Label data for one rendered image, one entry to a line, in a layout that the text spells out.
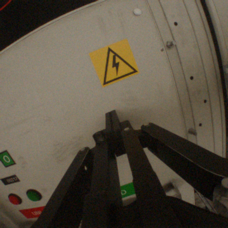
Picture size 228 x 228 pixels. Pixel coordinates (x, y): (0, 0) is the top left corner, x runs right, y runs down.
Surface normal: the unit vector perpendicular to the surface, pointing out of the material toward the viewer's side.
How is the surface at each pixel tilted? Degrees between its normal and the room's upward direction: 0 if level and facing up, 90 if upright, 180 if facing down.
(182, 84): 90
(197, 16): 90
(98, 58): 90
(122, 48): 90
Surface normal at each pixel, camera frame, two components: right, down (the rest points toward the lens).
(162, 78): 0.07, 0.29
